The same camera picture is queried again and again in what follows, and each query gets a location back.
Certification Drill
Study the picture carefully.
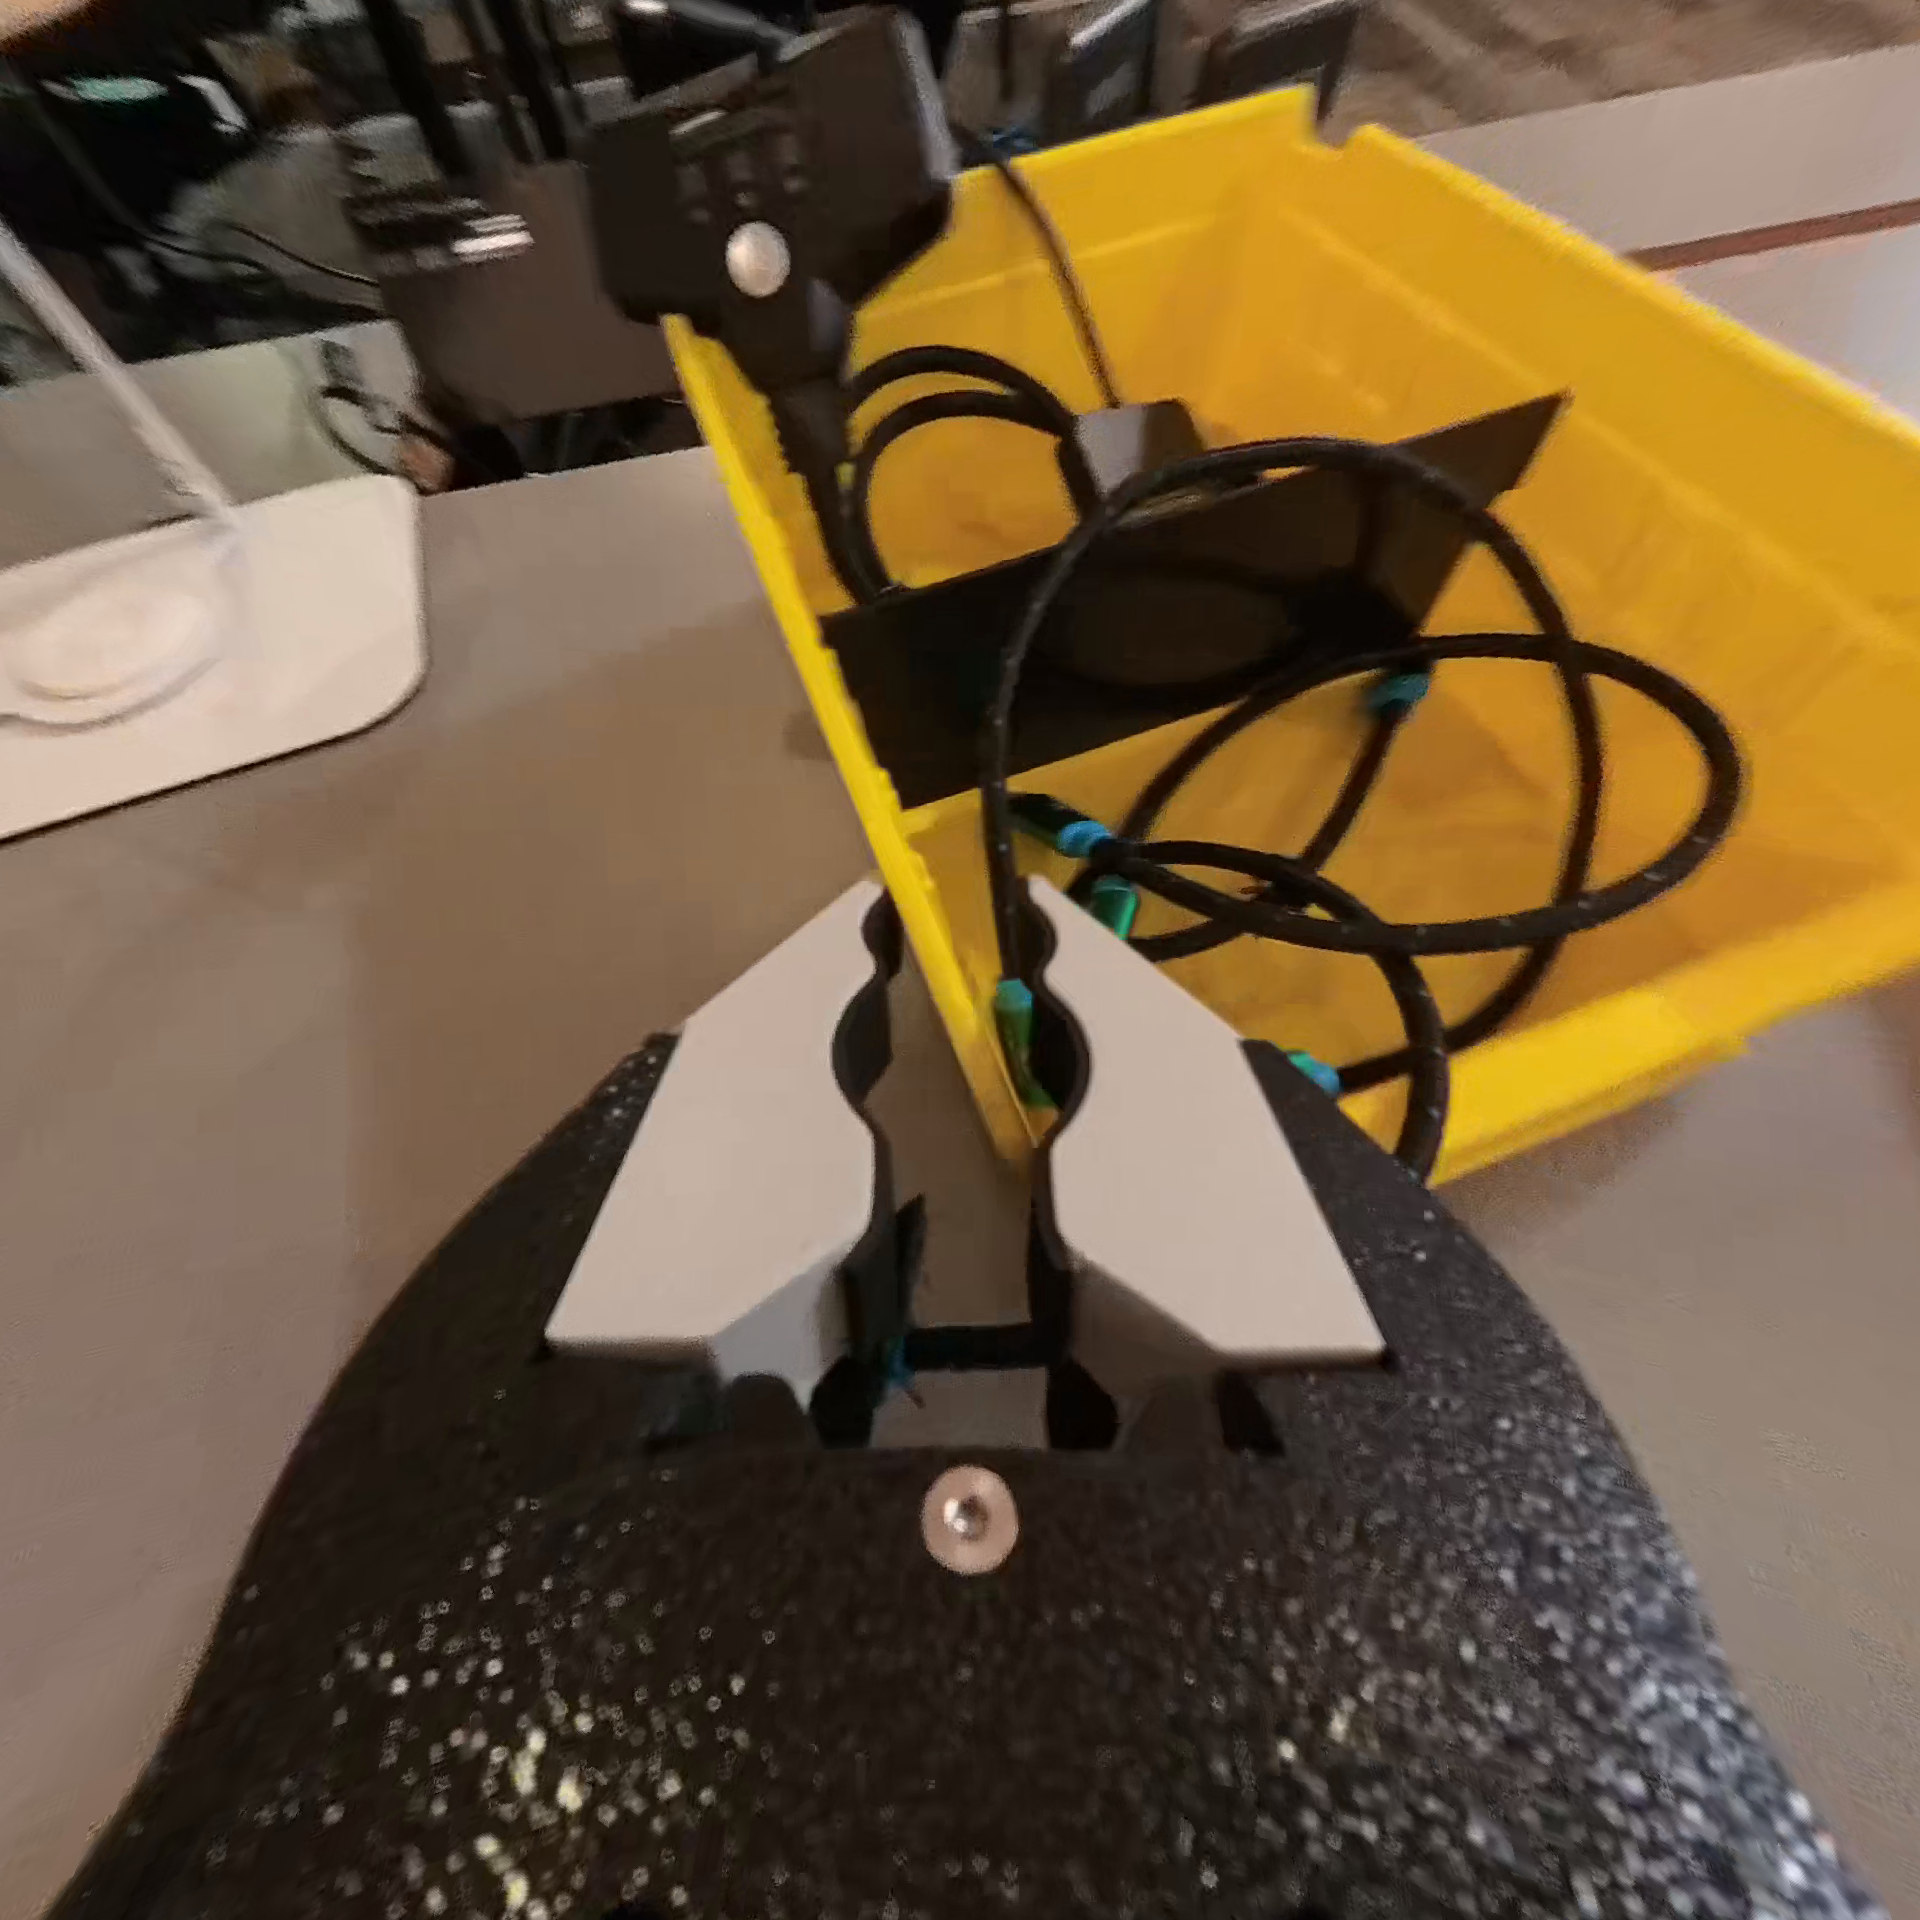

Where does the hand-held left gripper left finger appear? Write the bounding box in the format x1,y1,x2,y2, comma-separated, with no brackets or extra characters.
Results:
543,880,931,1390

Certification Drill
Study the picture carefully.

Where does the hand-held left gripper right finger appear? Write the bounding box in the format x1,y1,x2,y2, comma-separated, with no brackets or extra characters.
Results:
1023,880,1386,1390

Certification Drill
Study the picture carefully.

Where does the thin braided hdmi cable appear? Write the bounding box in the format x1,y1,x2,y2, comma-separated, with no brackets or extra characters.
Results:
1035,637,1749,1186

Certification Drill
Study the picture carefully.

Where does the thick braided hdmi cable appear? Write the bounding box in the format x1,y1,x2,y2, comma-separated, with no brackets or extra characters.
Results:
982,434,1606,1050

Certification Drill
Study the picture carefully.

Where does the yellow plastic bin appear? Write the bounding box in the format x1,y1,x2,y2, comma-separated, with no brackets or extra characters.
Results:
662,81,1920,1186

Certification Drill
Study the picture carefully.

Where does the black divider of yellow bin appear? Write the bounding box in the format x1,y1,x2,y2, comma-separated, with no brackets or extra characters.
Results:
823,392,1568,804

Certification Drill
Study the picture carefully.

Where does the white desk lamp base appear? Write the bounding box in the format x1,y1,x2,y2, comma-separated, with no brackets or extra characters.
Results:
0,224,430,840

